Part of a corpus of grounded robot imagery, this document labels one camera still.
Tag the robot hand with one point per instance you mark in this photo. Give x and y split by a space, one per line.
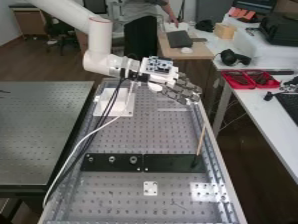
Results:
161 71

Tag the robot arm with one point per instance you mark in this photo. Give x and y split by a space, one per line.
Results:
100 36

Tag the white mouse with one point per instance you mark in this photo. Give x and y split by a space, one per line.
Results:
187 50

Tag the wooden desk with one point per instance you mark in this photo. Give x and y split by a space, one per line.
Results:
200 55

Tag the black keyboard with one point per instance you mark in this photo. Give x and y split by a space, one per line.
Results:
291 106
179 39

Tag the person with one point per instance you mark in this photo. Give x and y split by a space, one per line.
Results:
140 33

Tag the black headphones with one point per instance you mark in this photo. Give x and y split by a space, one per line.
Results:
233 57

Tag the red tray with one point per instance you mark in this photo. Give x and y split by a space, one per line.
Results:
240 80
267 79

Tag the small wooden box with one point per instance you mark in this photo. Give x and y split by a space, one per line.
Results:
224 31

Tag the thin stick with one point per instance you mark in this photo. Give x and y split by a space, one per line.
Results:
201 140

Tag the black chair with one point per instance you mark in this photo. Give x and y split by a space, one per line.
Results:
62 30

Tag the metal bearing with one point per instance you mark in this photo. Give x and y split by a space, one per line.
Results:
134 160

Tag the black plate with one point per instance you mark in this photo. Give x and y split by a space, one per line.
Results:
102 166
173 163

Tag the small metal nut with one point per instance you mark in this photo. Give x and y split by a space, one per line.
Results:
112 159
91 159

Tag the clear box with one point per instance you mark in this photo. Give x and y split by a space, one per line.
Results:
213 160

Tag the black case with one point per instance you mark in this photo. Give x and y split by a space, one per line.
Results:
281 30

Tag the white desk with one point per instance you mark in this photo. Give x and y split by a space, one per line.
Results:
267 133

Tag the small white block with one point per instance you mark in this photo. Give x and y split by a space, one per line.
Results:
151 188

